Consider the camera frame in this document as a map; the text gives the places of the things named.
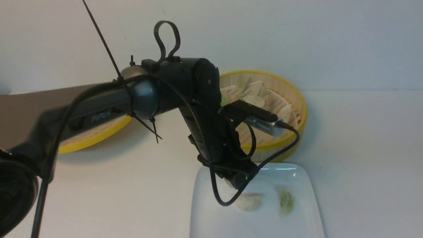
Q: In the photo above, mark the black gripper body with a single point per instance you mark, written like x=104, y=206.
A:
x=218, y=135

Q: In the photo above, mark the white dumpling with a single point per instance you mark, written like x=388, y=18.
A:
x=249, y=202
x=256, y=101

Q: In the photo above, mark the green dumpling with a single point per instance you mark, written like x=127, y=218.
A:
x=286, y=201

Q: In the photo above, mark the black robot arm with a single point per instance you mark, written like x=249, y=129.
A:
x=29, y=121

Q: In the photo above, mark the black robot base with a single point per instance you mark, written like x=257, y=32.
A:
x=18, y=191

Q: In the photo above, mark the white square plate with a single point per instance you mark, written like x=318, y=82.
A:
x=211, y=220

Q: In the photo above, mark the white dumpling in steamer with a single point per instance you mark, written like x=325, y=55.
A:
x=256, y=101

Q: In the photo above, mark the yellow-rimmed bamboo steamer basket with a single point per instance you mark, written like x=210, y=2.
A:
x=277, y=93

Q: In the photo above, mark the yellow-rimmed bamboo steamer lid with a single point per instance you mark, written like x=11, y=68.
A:
x=93, y=136

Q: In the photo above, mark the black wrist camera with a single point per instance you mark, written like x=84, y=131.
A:
x=255, y=117

